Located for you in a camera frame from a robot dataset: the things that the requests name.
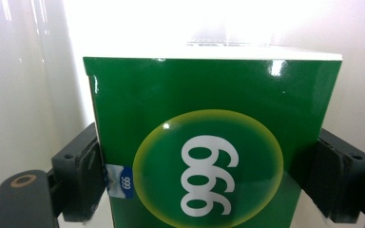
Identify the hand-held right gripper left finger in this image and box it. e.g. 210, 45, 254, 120
50, 122, 107, 223

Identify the green glossy box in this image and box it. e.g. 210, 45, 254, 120
83, 41, 343, 228

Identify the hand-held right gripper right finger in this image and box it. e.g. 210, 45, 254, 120
301, 127, 365, 224

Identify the white plastic bin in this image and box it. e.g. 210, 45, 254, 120
0, 0, 365, 228

